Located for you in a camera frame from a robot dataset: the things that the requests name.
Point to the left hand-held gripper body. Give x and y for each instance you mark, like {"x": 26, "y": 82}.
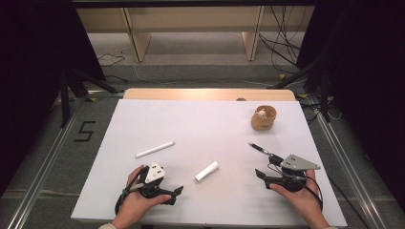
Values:
{"x": 155, "y": 173}

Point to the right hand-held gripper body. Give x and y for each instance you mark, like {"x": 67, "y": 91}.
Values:
{"x": 297, "y": 162}

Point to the black pen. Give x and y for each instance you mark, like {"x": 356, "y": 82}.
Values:
{"x": 259, "y": 149}

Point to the thin white pen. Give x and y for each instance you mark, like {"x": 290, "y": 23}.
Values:
{"x": 155, "y": 149}

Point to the short white marker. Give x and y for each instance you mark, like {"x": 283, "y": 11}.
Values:
{"x": 207, "y": 171}

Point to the brown pen holder cup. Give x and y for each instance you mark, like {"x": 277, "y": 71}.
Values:
{"x": 263, "y": 122}

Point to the person's left hand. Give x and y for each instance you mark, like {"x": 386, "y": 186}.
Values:
{"x": 133, "y": 206}

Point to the person's right hand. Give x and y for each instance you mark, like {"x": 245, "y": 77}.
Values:
{"x": 304, "y": 203}

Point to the small white item in cup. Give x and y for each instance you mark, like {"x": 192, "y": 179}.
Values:
{"x": 261, "y": 113}

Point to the yellow tape piece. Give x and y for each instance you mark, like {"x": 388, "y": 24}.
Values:
{"x": 91, "y": 99}
{"x": 302, "y": 95}
{"x": 282, "y": 76}

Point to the black tripod stand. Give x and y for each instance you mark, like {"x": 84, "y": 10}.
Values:
{"x": 324, "y": 95}
{"x": 65, "y": 101}

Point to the dark curtain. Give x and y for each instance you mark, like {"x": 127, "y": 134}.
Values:
{"x": 369, "y": 79}
{"x": 35, "y": 79}

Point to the light wooden desk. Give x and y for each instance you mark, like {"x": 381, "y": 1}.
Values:
{"x": 140, "y": 41}

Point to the aluminium floor rail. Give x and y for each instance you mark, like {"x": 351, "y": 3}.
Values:
{"x": 41, "y": 178}
{"x": 350, "y": 178}

